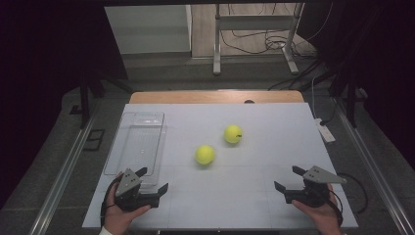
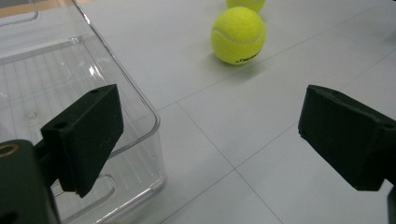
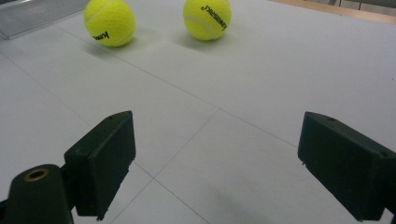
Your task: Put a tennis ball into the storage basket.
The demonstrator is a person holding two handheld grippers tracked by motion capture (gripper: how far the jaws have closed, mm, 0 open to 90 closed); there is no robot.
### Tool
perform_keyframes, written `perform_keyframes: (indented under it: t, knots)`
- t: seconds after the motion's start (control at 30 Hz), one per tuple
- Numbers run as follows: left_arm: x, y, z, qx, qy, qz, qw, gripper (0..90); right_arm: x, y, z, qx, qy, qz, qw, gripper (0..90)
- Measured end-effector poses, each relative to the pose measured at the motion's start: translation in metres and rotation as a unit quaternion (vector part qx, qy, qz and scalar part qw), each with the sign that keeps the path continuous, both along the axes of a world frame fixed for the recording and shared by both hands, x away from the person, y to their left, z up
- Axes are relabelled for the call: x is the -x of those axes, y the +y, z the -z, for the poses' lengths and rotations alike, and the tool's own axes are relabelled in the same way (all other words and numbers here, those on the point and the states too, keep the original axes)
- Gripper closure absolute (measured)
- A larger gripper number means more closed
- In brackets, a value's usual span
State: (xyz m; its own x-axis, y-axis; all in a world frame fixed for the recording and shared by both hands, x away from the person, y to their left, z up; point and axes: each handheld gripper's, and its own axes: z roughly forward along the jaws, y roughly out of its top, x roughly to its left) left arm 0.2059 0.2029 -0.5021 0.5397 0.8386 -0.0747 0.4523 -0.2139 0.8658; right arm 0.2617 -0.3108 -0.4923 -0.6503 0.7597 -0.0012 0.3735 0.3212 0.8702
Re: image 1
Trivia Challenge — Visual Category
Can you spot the grey metal stand frame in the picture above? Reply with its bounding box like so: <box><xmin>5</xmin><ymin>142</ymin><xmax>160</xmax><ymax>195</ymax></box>
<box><xmin>212</xmin><ymin>3</ymin><xmax>305</xmax><ymax>76</ymax></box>

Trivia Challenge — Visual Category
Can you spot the white power strip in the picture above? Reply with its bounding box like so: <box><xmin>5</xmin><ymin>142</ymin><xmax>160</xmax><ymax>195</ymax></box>
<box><xmin>313</xmin><ymin>117</ymin><xmax>337</xmax><ymax>144</ymax></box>

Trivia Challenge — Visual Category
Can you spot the person's left hand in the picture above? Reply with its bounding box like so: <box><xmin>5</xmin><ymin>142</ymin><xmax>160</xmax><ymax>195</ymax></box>
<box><xmin>103</xmin><ymin>174</ymin><xmax>152</xmax><ymax>235</ymax></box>

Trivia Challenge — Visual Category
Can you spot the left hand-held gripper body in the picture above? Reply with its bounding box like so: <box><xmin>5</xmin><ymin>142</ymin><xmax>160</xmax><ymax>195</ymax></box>
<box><xmin>114</xmin><ymin>167</ymin><xmax>161</xmax><ymax>212</ymax></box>

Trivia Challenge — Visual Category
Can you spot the aluminium rail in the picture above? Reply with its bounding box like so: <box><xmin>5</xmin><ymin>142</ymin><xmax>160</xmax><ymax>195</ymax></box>
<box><xmin>28</xmin><ymin>116</ymin><xmax>96</xmax><ymax>235</ymax></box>
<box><xmin>333</xmin><ymin>97</ymin><xmax>415</xmax><ymax>235</ymax></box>

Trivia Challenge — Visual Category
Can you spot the clear plastic container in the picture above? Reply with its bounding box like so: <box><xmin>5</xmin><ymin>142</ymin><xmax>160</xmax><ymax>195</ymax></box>
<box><xmin>103</xmin><ymin>111</ymin><xmax>168</xmax><ymax>188</ymax></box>

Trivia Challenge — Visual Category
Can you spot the black cable loop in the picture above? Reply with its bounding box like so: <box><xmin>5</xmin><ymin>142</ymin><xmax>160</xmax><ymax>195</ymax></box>
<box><xmin>337</xmin><ymin>171</ymin><xmax>369</xmax><ymax>215</ymax></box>

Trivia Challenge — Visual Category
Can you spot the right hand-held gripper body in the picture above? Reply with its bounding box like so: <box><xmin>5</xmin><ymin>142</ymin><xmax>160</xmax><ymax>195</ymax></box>
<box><xmin>283</xmin><ymin>164</ymin><xmax>347</xmax><ymax>210</ymax></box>

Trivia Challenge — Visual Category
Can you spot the black metal stand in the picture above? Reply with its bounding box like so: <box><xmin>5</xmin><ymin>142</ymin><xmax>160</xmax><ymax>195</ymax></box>
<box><xmin>69</xmin><ymin>70</ymin><xmax>133</xmax><ymax>130</ymax></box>
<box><xmin>327</xmin><ymin>65</ymin><xmax>370</xmax><ymax>129</ymax></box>

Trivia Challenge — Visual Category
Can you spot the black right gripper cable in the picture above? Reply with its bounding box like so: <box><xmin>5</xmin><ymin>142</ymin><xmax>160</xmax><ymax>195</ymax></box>
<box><xmin>327</xmin><ymin>189</ymin><xmax>345</xmax><ymax>227</ymax></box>

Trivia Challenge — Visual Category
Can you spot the wooden table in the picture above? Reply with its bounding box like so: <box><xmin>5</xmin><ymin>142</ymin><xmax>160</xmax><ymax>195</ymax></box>
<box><xmin>128</xmin><ymin>90</ymin><xmax>305</xmax><ymax>105</ymax></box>

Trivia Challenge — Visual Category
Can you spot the tangle of black cables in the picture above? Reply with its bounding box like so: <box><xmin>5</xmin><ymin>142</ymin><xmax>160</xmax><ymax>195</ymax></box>
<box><xmin>219</xmin><ymin>3</ymin><xmax>319</xmax><ymax>61</ymax></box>

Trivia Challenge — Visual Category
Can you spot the plain yellow tennis ball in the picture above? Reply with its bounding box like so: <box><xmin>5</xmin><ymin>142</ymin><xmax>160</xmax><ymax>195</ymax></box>
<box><xmin>194</xmin><ymin>144</ymin><xmax>216</xmax><ymax>166</ymax></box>

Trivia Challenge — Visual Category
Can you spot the person's right hand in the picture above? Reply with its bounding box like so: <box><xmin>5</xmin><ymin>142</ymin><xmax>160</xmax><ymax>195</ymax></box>
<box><xmin>291</xmin><ymin>183</ymin><xmax>344</xmax><ymax>235</ymax></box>

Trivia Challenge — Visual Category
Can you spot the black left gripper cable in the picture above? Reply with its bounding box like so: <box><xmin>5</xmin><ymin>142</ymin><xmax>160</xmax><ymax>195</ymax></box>
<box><xmin>99</xmin><ymin>177</ymin><xmax>122</xmax><ymax>228</ymax></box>

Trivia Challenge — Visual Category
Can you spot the yellow tennis ball black mark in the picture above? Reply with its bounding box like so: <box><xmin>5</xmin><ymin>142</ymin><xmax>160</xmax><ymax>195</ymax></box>
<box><xmin>223</xmin><ymin>123</ymin><xmax>244</xmax><ymax>145</ymax></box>

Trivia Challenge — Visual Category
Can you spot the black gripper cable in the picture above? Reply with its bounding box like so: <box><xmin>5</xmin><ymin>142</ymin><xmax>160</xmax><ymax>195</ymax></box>
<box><xmin>99</xmin><ymin>177</ymin><xmax>122</xmax><ymax>228</ymax></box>
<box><xmin>327</xmin><ymin>189</ymin><xmax>345</xmax><ymax>227</ymax></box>

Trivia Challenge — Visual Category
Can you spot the white cabinet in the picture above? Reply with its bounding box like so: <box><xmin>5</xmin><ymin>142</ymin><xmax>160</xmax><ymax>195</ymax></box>
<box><xmin>104</xmin><ymin>4</ymin><xmax>193</xmax><ymax>55</ymax></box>

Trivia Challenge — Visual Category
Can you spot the white power strip cable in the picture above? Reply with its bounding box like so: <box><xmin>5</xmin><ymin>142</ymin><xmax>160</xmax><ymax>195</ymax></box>
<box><xmin>310</xmin><ymin>75</ymin><xmax>319</xmax><ymax>119</ymax></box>

